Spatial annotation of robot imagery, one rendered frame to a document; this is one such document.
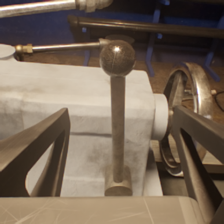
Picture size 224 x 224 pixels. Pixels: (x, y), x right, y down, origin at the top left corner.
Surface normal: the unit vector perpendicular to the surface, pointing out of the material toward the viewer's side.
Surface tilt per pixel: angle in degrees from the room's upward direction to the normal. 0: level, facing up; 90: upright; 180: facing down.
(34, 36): 90
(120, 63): 83
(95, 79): 0
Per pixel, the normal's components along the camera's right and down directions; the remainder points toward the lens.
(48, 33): 0.00, 0.60
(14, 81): 0.08, -0.80
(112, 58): -0.32, 0.18
